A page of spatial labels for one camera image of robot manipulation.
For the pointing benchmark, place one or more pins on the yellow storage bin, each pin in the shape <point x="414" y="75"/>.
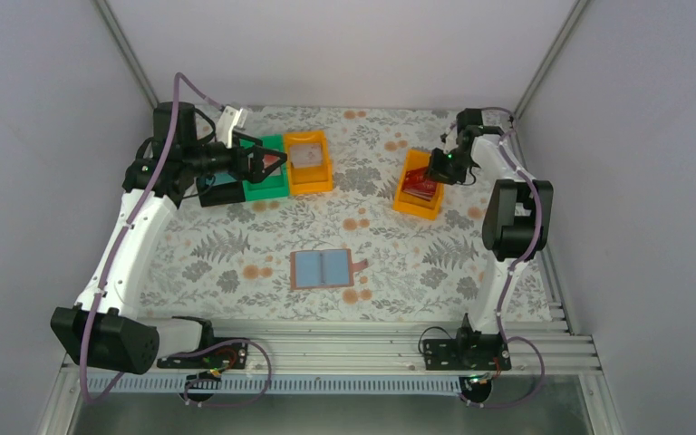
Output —
<point x="311" y="180"/>

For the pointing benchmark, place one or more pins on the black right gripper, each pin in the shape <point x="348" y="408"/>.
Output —
<point x="438" y="171"/>

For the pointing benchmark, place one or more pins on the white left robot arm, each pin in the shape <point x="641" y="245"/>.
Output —
<point x="102" y="329"/>

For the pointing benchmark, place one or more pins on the white floral card stack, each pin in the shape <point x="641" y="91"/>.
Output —
<point x="306" y="155"/>

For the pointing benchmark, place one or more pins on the orange storage bin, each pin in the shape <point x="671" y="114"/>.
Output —
<point x="410" y="205"/>

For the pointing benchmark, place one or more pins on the green storage bin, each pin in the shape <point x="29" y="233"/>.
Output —
<point x="276" y="184"/>

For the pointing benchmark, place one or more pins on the aluminium mounting rail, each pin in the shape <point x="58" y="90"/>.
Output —
<point x="380" y="357"/>

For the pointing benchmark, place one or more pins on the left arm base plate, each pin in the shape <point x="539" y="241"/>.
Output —
<point x="219" y="354"/>

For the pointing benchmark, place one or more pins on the black storage bin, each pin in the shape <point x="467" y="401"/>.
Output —
<point x="219" y="189"/>

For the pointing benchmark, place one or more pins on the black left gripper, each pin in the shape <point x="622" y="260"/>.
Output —
<point x="246" y="162"/>

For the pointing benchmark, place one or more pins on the floral tablecloth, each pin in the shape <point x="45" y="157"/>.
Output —
<point x="232" y="261"/>

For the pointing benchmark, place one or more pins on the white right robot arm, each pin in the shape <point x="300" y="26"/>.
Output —
<point x="514" y="229"/>

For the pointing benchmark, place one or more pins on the red white card stack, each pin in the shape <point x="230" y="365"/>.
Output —
<point x="272" y="164"/>

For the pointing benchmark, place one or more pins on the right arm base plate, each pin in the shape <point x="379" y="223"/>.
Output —
<point x="486" y="354"/>

